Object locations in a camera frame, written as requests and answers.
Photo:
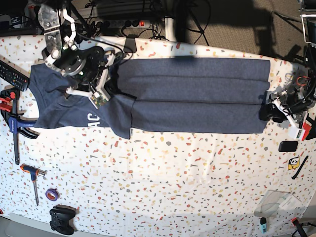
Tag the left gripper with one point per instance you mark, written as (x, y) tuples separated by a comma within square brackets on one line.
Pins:
[(288, 105)]

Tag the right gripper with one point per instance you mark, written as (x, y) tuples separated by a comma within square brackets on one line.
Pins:
[(95, 72)]

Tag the blue grey T-shirt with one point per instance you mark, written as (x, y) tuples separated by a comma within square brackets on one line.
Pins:
[(183, 94)]

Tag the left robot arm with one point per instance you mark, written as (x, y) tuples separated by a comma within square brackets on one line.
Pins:
[(308, 82)]

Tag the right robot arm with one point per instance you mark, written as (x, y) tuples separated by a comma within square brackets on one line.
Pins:
[(63, 27)]

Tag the small black box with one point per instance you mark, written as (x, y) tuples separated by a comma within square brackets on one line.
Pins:
[(288, 146)]

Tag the black red clamp right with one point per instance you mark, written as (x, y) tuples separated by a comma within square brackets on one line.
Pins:
[(310, 129)]

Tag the yellow sticker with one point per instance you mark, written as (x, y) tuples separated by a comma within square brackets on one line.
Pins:
[(293, 163)]

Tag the black table clip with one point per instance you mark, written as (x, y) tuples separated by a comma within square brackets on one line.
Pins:
[(130, 44)]

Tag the black pen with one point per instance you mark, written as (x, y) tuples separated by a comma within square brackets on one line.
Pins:
[(300, 168)]

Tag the white power strip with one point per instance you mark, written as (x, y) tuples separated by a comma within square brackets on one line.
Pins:
[(115, 24)]

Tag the black TV remote control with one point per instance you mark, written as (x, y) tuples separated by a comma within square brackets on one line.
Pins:
[(13, 77)]

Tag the blue black bar clamp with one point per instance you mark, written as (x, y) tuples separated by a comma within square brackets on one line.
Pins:
[(9, 111)]

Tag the clear plastic bag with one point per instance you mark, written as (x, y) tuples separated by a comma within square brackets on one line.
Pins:
[(274, 203)]

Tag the light blue highlighter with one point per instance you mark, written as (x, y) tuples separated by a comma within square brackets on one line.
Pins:
[(263, 225)]

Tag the red black tool bottom right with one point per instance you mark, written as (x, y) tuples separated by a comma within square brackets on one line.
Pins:
[(299, 228)]

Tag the purple tape roll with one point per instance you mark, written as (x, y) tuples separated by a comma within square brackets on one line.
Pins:
[(52, 194)]

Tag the black game controller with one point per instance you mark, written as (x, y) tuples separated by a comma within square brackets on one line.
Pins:
[(60, 220)]

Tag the orange T-handle screwdriver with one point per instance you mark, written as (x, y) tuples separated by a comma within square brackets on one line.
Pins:
[(34, 173)]

